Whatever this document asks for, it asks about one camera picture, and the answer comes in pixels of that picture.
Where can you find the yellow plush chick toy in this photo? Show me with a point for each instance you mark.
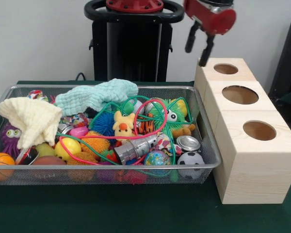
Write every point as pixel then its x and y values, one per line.
pixel 122 126

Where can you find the mint green cloth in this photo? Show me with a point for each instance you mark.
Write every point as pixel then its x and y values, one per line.
pixel 99 94

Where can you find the cream yellow cloth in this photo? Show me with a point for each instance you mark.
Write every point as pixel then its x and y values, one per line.
pixel 31 119

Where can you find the purple spiky monster toy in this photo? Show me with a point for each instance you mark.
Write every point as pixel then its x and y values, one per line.
pixel 9 143

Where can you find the green spiky monster toy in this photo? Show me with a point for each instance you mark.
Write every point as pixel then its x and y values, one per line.
pixel 177 116

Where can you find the orange basketball toy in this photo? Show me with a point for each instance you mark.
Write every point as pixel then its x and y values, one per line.
pixel 1 161

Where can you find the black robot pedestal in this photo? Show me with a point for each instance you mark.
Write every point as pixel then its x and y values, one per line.
pixel 131 48

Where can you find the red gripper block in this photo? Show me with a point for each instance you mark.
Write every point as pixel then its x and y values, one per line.
pixel 215 21

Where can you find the dark green table cloth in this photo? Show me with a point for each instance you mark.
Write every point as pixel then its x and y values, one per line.
pixel 111 208

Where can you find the wooden box with three holes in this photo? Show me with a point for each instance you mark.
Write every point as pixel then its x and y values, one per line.
pixel 257 157

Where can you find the silver robot toy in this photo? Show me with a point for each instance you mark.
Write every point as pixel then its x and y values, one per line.
pixel 135 148

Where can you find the brown teddy bear toy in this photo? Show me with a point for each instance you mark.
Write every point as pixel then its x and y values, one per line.
pixel 184 131

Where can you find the crushed silver can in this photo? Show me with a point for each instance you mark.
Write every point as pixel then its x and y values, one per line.
pixel 188 143

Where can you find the black and white soccer ball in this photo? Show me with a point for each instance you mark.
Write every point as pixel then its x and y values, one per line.
pixel 190 161

